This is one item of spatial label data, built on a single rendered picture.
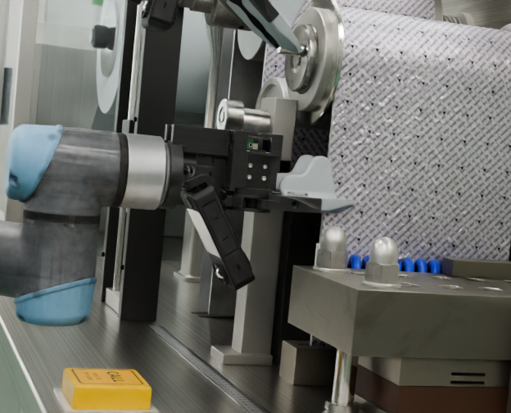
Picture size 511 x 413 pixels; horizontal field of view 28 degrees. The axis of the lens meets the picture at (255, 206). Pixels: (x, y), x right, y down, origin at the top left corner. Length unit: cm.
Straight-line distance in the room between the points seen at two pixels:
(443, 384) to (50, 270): 39
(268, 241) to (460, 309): 29
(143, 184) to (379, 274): 25
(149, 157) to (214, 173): 8
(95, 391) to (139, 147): 24
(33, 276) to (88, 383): 13
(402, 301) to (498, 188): 31
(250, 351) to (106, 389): 30
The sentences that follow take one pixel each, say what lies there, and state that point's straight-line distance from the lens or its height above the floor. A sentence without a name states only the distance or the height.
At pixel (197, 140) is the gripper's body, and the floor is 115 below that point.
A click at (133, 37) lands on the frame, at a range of 153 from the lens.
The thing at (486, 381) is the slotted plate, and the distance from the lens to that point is 100.
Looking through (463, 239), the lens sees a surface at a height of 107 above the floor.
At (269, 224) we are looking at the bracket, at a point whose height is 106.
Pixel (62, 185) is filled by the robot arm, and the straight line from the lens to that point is 99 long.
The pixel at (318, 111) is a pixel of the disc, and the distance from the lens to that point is 113.
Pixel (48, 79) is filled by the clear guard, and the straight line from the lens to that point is 207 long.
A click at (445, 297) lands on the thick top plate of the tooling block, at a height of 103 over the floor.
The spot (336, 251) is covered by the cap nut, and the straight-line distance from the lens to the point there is 103.
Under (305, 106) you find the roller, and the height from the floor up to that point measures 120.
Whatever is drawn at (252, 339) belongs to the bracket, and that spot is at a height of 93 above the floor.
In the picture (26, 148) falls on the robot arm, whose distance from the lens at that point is 99.
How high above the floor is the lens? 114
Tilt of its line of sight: 3 degrees down
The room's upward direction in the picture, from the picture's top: 5 degrees clockwise
